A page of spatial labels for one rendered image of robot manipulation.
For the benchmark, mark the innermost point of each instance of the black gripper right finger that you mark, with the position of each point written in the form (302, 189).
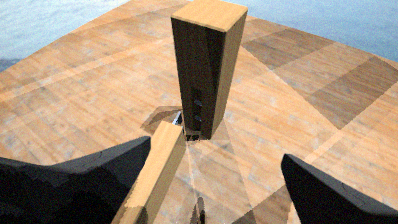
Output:
(320, 198)

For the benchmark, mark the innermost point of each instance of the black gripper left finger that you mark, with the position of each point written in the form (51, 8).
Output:
(85, 190)

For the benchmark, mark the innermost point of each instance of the wooden post with dark slot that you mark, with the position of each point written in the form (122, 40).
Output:
(207, 36)

